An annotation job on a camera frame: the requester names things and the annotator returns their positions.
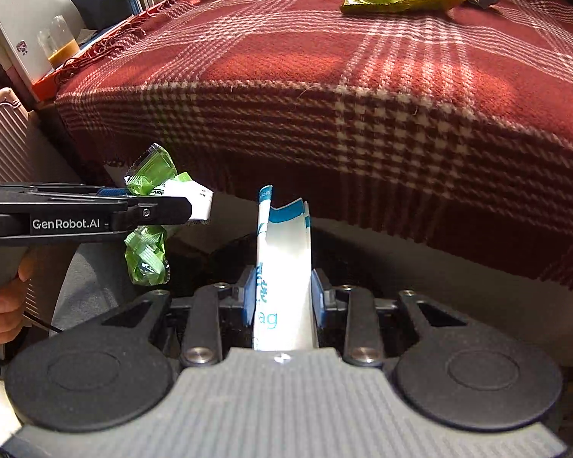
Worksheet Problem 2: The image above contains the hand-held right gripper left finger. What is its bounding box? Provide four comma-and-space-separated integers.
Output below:
100, 269, 259, 368

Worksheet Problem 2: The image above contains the pink ribbed suitcase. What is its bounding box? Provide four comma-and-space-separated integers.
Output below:
0, 87, 77, 187

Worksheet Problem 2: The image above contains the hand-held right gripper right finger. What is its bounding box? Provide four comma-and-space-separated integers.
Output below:
310, 267, 471, 368

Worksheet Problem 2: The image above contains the person's left hand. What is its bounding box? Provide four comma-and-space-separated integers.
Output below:
0, 255, 35, 344

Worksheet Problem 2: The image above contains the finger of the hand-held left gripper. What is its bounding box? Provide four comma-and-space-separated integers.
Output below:
0, 195, 193, 226
0, 181, 137, 198

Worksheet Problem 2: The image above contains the glass of orange liquid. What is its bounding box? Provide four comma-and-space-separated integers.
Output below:
37, 15, 80, 70

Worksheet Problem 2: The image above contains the green and white wrapper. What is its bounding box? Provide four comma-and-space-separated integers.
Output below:
124, 142, 215, 287

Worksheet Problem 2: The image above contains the white and blue plastic bag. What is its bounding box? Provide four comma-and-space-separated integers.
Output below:
252, 184, 320, 351

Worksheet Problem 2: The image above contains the black cable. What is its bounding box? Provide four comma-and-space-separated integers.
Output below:
24, 312, 63, 335

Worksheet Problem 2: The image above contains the red plaid blanket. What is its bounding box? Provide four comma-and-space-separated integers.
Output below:
52, 0, 573, 294

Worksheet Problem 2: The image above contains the black trash bin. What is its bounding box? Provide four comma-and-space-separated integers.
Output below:
165, 226, 411, 358

